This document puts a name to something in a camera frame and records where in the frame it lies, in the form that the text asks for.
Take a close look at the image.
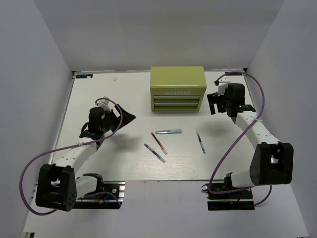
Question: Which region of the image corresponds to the red clear pen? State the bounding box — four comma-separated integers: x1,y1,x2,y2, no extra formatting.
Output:
151,132,168,155

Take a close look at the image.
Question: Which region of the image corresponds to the dark blue clear pen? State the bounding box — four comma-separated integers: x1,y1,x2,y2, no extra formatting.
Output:
144,143,166,163

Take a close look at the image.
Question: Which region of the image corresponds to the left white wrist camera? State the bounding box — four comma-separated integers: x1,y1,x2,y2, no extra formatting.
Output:
96,97,110,111

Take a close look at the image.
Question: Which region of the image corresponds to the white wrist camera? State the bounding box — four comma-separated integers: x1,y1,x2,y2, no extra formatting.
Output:
214,75,230,96
96,97,110,111

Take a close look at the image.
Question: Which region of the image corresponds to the blue corner sticker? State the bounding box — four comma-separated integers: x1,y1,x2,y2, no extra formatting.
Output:
225,71,243,76
76,74,93,79

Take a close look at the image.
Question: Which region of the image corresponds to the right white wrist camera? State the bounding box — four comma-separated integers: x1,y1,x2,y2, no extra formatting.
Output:
214,75,230,96

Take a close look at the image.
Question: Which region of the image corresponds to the right blue corner sticker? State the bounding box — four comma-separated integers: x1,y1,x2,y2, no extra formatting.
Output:
225,71,243,76

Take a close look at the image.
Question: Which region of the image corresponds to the left blue corner sticker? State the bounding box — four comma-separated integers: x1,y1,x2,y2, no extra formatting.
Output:
76,74,93,79

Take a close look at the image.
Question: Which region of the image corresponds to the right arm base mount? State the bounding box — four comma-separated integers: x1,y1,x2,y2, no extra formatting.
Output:
201,178,255,211

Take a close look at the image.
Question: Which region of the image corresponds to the green teal pen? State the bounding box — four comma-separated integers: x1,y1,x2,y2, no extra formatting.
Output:
195,130,206,154

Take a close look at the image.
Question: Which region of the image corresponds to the purple cable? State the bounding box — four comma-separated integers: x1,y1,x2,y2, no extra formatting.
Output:
207,71,272,207
19,98,124,215

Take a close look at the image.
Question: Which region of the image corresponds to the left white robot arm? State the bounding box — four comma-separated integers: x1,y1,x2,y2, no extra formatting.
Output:
35,105,136,211

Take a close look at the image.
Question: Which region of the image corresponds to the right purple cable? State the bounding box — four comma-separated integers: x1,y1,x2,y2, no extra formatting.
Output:
207,71,272,207

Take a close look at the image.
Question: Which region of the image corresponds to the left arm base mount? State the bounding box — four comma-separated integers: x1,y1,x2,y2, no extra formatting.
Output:
73,173,125,210

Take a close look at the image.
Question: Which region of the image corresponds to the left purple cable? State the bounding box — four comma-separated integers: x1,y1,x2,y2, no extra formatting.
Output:
19,98,124,215

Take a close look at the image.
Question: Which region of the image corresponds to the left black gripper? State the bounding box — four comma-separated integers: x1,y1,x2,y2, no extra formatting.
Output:
101,104,136,133

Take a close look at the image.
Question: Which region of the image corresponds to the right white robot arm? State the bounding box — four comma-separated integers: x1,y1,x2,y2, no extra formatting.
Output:
207,82,294,198

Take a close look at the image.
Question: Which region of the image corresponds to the green metal drawer box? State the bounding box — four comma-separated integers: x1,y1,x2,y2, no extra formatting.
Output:
150,66,207,112

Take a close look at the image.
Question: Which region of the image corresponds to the silver light blue pen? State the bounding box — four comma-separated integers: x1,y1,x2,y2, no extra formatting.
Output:
155,129,182,134

